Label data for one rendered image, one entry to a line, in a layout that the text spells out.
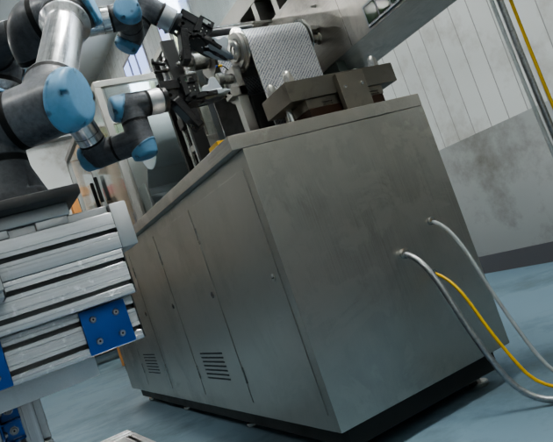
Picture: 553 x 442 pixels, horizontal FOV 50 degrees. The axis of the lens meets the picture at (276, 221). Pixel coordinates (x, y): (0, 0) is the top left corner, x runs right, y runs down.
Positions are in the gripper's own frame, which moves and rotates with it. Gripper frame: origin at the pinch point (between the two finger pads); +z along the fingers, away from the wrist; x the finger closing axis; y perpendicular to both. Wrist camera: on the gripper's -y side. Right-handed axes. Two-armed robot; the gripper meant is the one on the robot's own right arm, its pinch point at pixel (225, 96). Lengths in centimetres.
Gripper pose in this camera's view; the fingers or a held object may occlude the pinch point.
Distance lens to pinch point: 188.3
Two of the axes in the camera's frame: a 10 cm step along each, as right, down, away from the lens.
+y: -3.3, -9.4, 0.6
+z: 8.5, -2.7, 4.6
